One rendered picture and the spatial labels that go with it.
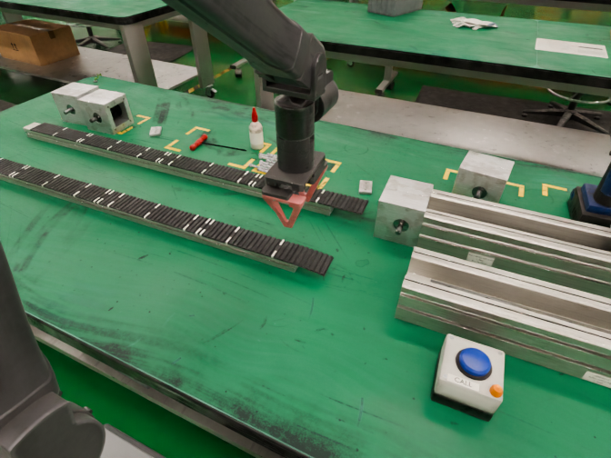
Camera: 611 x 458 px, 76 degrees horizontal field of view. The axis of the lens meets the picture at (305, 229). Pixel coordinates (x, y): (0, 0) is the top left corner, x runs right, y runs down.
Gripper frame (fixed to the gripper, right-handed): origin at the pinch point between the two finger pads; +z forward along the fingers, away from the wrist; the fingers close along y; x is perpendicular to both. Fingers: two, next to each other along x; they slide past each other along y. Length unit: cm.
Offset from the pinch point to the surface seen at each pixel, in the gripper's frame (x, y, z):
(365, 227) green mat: -9.2, 15.5, 13.7
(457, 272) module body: -28.1, 1.2, 5.9
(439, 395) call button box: -28.8, -18.0, 11.3
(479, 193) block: -30.5, 30.0, 8.5
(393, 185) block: -13.1, 19.4, 4.2
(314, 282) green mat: -4.6, -3.3, 13.5
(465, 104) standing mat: -27, 289, 93
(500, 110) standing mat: -54, 287, 93
